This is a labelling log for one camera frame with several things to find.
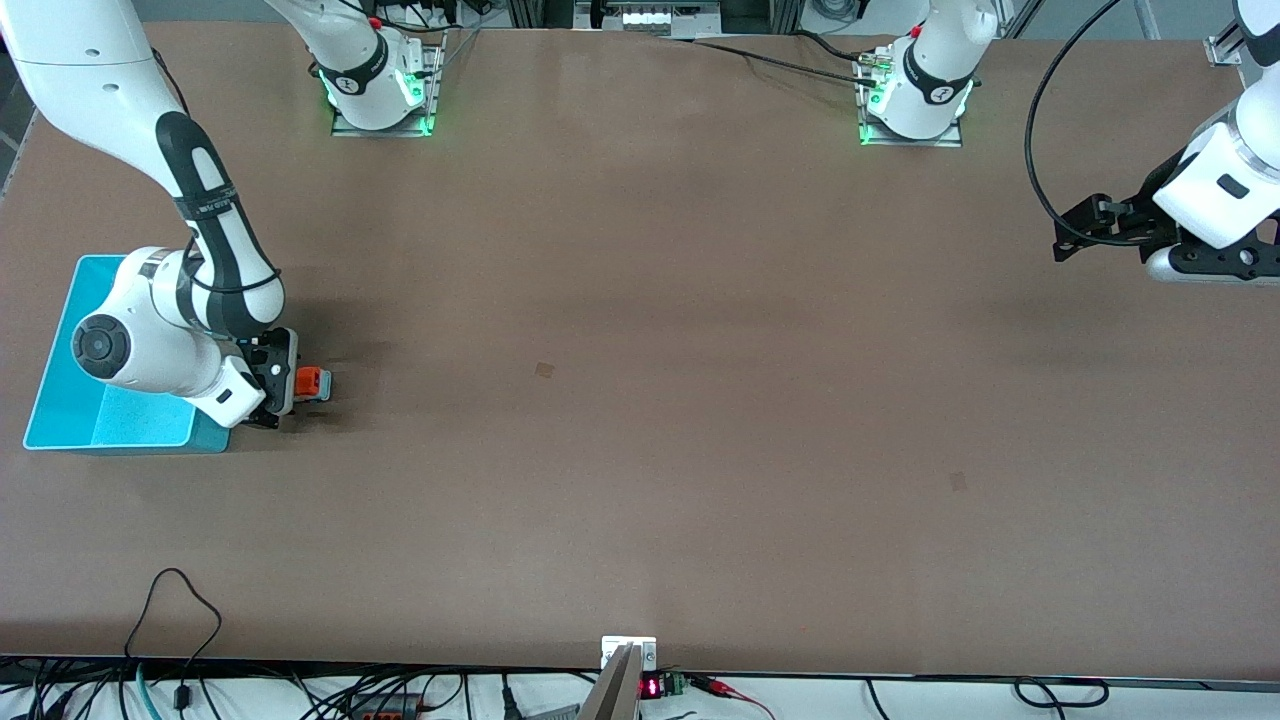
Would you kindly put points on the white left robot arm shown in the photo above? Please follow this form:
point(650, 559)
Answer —
point(930, 80)

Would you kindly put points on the grey camera mount bar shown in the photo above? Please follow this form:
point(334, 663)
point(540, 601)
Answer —
point(615, 690)

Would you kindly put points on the aluminium frame rail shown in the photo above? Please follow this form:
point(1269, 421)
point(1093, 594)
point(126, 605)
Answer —
point(1220, 48)

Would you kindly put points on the black and orange power strip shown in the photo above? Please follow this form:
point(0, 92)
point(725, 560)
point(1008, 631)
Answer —
point(385, 708)

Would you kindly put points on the white bracket plate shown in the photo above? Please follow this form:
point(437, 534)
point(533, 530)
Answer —
point(646, 652)

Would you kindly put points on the orange toy bus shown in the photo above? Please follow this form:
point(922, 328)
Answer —
point(310, 380)

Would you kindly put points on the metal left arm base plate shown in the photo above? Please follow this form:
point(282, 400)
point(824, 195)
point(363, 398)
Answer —
point(915, 142)

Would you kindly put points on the blue plastic box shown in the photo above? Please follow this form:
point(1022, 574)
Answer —
point(130, 428)

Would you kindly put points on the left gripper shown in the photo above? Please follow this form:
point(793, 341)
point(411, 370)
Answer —
point(1143, 212)

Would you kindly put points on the red clip leads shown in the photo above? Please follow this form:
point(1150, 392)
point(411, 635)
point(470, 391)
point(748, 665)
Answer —
point(715, 686)

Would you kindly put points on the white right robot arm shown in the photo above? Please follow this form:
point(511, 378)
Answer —
point(100, 80)

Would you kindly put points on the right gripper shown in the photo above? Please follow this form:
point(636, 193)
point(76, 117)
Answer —
point(272, 368)

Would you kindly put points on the red digit display module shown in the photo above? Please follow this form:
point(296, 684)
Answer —
point(652, 687)

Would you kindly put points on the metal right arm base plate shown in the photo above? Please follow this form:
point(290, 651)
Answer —
point(380, 131)

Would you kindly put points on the white power strip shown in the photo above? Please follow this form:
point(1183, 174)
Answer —
point(655, 18)

